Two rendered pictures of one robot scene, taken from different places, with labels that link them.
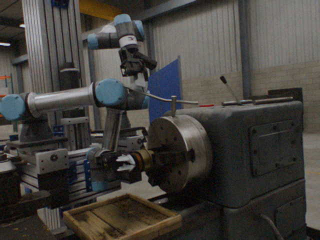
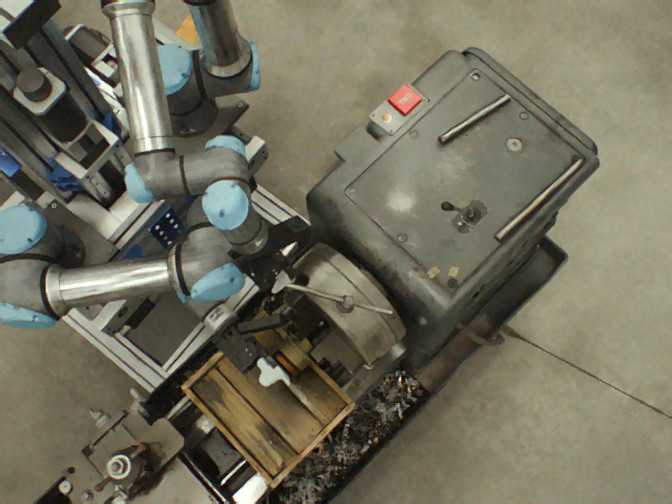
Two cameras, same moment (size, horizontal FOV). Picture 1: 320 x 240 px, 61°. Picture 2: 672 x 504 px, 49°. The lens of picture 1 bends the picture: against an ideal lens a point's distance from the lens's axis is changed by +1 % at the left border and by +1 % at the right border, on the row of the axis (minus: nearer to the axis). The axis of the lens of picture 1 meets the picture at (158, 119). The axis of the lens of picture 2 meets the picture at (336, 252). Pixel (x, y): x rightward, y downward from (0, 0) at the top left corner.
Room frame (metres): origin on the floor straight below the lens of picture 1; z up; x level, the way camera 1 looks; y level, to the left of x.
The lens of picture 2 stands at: (0.73, -0.03, 2.86)
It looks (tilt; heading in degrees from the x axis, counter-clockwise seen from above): 73 degrees down; 356
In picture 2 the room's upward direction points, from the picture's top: 6 degrees counter-clockwise
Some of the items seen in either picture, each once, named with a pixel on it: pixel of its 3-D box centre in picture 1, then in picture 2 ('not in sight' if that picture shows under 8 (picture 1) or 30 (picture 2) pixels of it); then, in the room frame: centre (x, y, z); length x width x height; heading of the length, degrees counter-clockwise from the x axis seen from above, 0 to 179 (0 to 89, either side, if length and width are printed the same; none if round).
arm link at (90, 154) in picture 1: (97, 156); (200, 298); (1.22, 0.29, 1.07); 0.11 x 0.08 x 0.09; 35
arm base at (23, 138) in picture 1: (35, 129); (46, 251); (1.36, 0.62, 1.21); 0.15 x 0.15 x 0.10
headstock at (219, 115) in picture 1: (232, 143); (444, 199); (1.38, -0.37, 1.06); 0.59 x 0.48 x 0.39; 125
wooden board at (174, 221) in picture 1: (119, 218); (268, 396); (0.98, 0.17, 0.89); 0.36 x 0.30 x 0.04; 35
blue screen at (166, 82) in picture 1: (161, 108); not in sight; (8.09, -0.12, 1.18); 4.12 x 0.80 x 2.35; 13
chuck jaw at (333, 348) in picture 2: (172, 156); (343, 356); (1.02, -0.04, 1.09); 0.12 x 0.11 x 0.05; 35
